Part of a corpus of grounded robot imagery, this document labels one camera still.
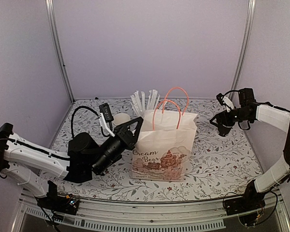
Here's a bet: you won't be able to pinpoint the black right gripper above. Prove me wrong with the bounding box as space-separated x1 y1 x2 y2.
210 107 250 129

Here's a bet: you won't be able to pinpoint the white paper takeout bag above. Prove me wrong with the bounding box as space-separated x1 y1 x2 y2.
131 96 198 182

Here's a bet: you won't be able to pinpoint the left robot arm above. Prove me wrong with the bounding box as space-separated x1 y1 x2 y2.
0 103 144 210

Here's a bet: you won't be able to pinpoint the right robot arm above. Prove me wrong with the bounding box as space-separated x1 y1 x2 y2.
210 88 290 211

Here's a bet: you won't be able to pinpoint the stacked paper cups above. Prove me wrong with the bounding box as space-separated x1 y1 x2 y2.
113 113 131 127

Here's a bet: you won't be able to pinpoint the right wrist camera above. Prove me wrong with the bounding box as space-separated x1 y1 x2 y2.
216 93 235 112

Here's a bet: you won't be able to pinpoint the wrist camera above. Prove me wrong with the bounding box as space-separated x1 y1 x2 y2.
216 93 235 112
99 103 115 137

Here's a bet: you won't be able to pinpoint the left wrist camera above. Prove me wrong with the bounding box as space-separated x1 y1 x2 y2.
99 103 115 137

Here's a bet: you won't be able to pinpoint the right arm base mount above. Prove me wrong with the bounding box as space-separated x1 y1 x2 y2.
222 187 265 227

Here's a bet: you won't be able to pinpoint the right aluminium frame post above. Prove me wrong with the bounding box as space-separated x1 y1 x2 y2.
230 0 256 90

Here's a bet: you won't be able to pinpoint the aluminium frame post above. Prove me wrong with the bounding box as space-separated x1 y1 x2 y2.
45 0 75 103
230 0 256 90

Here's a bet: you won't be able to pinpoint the aluminium front rail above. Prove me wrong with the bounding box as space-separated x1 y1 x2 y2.
12 190 290 232

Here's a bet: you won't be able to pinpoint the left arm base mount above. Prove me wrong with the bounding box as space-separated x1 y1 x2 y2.
37 180 79 215

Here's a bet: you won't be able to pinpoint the left aluminium frame post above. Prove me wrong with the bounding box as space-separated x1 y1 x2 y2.
45 0 75 103

